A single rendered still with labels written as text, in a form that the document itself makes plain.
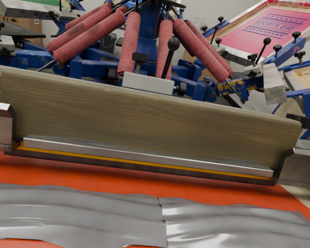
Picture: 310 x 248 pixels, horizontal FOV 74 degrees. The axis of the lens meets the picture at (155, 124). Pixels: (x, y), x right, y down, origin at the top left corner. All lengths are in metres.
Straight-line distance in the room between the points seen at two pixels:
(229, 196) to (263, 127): 0.10
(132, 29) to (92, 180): 0.61
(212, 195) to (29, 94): 0.24
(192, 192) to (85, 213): 0.13
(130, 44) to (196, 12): 3.76
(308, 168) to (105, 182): 0.26
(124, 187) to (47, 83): 0.14
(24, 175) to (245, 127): 0.26
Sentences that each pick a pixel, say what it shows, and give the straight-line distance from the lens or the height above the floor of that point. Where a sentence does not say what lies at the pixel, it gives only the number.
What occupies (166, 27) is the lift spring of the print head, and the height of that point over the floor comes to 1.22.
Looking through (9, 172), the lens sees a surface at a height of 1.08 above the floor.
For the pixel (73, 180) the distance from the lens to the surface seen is 0.25.
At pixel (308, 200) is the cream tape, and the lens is 0.38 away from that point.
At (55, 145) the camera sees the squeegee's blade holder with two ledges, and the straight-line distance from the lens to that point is 0.25.
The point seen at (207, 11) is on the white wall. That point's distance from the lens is 4.51.
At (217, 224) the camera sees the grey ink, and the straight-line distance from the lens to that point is 0.22.
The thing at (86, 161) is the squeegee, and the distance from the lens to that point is 0.27.
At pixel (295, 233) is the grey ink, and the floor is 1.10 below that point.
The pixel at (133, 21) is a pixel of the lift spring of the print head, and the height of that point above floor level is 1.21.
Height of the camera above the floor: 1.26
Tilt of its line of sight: 28 degrees down
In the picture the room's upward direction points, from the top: 14 degrees clockwise
